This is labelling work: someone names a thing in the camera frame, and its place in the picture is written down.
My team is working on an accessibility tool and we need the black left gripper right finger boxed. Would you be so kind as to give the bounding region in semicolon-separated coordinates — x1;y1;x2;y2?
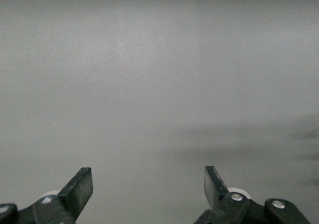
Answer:
193;165;250;224

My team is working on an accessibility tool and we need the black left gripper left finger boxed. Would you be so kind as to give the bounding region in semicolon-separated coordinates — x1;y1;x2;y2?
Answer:
31;167;94;224

